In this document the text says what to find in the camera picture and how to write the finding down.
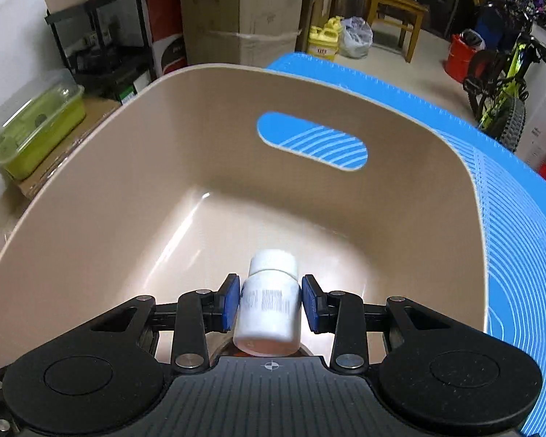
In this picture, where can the yellow detergent jug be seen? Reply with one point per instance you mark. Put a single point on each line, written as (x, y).
(324, 41)

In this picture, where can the beige plastic storage basket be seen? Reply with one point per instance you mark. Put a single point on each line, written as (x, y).
(212, 164)

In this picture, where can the red bucket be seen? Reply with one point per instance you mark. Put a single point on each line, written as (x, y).
(462, 49)

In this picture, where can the white freezer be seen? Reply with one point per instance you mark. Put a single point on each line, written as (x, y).
(532, 146)

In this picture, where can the white pill bottle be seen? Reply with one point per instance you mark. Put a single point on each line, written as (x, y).
(268, 321)

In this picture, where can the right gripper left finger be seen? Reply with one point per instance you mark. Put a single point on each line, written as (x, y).
(198, 313)

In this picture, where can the large cardboard box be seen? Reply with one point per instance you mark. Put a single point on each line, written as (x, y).
(246, 32)

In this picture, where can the green clear plastic container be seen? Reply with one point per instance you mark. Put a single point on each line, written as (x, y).
(35, 119)

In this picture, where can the white plastic bag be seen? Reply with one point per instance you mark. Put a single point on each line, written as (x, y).
(356, 38)

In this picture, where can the green black bicycle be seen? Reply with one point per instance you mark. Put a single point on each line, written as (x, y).
(495, 81)

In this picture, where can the wooden chair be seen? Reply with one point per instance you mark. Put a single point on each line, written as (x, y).
(406, 15)

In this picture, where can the blue silicone baking mat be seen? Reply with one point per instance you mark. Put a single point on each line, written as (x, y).
(512, 201)

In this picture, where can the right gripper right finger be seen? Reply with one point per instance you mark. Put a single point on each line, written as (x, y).
(341, 314)

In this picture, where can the black metal shelf rack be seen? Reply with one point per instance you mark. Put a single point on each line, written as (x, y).
(106, 66)

